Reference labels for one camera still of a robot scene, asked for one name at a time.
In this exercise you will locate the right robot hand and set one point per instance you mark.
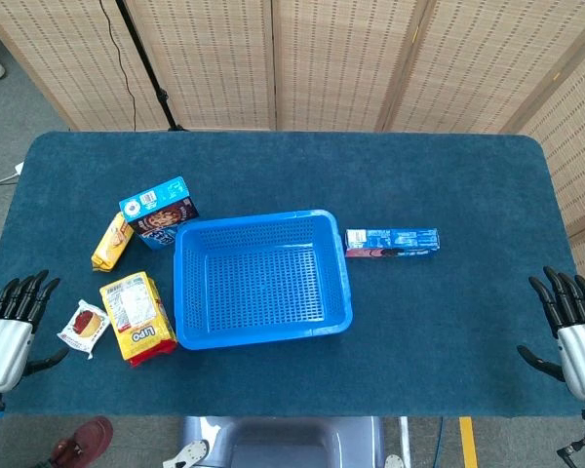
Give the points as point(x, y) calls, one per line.
point(582, 361)

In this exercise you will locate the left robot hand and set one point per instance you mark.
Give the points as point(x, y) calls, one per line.
point(2, 351)

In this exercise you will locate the small white cake packet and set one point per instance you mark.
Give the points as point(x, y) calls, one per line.
point(83, 326)

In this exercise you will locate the large yellow Lipo biscuit pack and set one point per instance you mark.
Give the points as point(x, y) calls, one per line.
point(136, 317)

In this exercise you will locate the small yellow cracker pack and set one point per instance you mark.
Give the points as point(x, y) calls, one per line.
point(112, 244)

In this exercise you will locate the chocolate chip cookie box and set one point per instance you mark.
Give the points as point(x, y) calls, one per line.
point(166, 205)

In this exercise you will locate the long blue Oreo box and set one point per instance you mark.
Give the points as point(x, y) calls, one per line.
point(395, 239)

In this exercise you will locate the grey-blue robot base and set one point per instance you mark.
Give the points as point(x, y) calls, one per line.
point(283, 443)

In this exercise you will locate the blue plastic basket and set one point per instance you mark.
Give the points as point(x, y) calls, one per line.
point(258, 292)

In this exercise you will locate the dark red shoe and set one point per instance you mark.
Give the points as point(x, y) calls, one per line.
point(85, 441)

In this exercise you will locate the dark teal table mat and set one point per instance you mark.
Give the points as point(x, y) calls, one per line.
point(419, 317)

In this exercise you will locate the white vertical bar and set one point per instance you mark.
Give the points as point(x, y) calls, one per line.
point(405, 439)

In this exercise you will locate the black tripod stand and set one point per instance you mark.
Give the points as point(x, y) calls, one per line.
point(148, 73)

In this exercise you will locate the bamboo folding screen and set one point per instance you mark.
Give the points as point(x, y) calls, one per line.
point(346, 63)

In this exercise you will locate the white perforated base plate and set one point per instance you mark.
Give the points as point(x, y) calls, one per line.
point(187, 453)
point(393, 462)

